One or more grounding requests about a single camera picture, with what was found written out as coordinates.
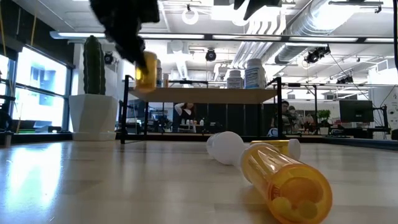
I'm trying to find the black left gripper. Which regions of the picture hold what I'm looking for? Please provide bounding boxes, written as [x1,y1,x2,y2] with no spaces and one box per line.
[88,0,161,75]

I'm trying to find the wide orange pill bottle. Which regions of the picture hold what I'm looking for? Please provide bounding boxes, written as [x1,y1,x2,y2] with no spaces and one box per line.
[134,50,159,95]

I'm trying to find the white bottle blue label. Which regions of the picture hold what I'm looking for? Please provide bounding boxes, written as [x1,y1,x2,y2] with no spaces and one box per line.
[155,58,163,88]
[244,58,267,90]
[226,69,244,90]

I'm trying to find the plain white bottle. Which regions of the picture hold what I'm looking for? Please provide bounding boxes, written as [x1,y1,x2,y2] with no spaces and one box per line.
[205,131,246,166]

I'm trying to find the small orange pill bottle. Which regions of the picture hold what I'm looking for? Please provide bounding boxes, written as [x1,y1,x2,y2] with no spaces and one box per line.
[239,142,333,224]
[249,138,302,161]

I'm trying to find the wooden shelf black metal legs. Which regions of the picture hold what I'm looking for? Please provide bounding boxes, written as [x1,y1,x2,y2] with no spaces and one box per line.
[119,74,284,144]

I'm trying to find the green cactus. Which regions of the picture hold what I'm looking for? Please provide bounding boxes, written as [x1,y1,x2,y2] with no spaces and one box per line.
[82,34,106,96]

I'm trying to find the long ceiling light bar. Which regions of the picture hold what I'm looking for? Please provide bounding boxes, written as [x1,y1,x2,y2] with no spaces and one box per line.
[49,30,398,44]

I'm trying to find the black track spotlights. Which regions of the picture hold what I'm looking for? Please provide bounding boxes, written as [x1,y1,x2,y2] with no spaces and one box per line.
[335,74,355,85]
[303,45,331,65]

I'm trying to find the white planter pot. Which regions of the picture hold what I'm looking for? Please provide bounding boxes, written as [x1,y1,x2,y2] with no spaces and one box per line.
[68,93,119,141]

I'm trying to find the person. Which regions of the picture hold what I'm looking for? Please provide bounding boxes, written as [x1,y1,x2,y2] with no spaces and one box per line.
[273,100,292,131]
[287,105,304,131]
[172,102,197,134]

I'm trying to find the green potted plant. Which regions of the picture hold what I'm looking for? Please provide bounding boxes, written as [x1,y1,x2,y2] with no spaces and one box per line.
[316,108,332,136]

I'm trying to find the black monitor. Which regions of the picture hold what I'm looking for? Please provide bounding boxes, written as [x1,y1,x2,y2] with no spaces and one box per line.
[338,99,375,124]

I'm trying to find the silver ventilation duct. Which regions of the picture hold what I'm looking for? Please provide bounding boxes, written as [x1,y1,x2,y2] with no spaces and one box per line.
[273,0,355,65]

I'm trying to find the white hanging ring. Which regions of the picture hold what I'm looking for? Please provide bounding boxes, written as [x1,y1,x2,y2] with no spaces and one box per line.
[181,6,200,26]

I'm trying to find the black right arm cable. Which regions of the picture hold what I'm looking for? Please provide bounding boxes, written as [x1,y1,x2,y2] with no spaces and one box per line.
[392,0,398,73]

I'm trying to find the black aluminium table frame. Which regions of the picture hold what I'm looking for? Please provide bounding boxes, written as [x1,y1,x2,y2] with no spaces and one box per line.
[114,133,398,151]

